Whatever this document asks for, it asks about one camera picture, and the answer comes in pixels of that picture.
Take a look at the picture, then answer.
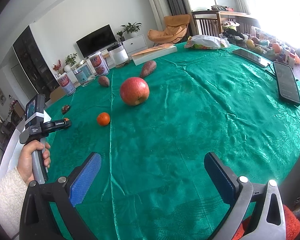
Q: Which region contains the dark dried fruit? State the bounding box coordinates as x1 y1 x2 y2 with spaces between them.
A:
61 105 70 114

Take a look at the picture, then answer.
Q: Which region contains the small orange tangerine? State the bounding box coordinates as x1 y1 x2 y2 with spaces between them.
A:
96 112 110 126

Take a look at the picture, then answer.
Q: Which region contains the small purple sweet potato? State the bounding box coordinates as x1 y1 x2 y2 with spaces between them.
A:
98 76 110 87

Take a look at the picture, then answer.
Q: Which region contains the large red apple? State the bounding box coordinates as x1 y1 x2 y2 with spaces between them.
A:
120 77 150 106

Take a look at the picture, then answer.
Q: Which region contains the long purple sweet potato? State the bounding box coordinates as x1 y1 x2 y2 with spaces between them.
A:
140 60 157 78

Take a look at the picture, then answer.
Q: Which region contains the white fleece sleeve forearm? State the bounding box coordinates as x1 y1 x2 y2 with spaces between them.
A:
0 168 27 238

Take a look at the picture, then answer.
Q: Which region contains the person's left hand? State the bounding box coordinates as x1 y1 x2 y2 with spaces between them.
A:
17 140 51 185

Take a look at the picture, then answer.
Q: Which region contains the white cardboard box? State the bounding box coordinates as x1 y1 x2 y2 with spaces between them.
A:
0 109 52 181

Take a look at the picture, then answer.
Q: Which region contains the dark glass cabinet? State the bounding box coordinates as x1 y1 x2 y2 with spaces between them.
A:
13 26 59 102

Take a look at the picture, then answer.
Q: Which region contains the clear glass jar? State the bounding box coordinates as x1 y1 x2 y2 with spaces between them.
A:
71 60 95 87

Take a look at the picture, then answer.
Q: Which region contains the white orange tin can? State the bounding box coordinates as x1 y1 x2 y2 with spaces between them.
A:
89 51 109 76

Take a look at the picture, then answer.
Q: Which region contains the white canister black lid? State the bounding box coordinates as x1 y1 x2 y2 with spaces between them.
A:
107 42 129 68

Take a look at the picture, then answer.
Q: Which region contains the black flat television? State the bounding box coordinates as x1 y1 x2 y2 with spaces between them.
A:
76 24 116 57

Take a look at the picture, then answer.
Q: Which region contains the green satin tablecloth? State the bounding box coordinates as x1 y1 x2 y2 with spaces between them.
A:
47 44 300 239

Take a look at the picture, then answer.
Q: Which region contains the white book orange cover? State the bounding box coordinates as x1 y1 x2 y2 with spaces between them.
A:
131 43 177 66

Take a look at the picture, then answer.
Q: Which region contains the black smartphone near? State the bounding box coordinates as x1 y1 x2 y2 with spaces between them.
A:
273 61 300 106

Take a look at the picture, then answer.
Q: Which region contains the black smartphone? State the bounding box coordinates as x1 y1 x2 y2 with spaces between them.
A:
232 49 271 68
273 61 300 106

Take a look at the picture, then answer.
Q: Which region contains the green potted plant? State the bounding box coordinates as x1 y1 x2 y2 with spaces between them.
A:
121 22 142 38

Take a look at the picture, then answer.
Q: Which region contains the black smartphone far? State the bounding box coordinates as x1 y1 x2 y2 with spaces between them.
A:
232 49 271 68

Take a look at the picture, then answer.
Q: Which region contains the orange lounge chair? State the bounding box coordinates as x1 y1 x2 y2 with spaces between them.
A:
147 14 191 44

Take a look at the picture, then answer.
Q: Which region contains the white standing air conditioner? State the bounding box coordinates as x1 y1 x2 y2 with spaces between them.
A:
149 0 172 31

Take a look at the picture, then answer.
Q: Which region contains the white plastic snack bag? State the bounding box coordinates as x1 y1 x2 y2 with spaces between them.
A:
184 35 230 50

